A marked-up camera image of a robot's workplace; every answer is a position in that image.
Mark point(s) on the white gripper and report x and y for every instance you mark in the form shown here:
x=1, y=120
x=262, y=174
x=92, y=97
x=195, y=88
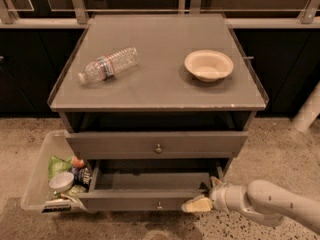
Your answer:
x=220, y=194

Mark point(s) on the grey drawer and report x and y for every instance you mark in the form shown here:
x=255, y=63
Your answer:
x=148, y=185
x=157, y=145

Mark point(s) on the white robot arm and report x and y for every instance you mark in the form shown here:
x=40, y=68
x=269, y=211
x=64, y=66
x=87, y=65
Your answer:
x=276, y=155

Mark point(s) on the grey drawer cabinet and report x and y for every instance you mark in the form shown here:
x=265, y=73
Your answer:
x=158, y=94

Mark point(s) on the white paper bowl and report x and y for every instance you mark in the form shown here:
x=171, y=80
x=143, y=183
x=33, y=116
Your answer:
x=208, y=65

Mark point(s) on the dark blue snack bag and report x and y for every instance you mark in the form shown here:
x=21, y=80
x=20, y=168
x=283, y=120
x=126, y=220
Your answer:
x=81, y=175

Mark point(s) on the orange round fruit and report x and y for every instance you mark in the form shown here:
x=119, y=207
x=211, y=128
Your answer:
x=78, y=163

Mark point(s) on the green snack packet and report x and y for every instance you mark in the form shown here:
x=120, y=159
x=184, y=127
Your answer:
x=75, y=191

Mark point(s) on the small white bowl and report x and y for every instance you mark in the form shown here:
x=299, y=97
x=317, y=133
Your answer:
x=62, y=182

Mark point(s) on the green chip bag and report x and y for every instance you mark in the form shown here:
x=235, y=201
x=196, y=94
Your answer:
x=57, y=165

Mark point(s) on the clear plastic water bottle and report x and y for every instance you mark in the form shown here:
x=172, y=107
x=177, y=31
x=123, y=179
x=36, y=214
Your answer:
x=107, y=66

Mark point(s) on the clear plastic bin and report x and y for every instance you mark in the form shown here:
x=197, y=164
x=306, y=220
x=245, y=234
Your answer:
x=38, y=195

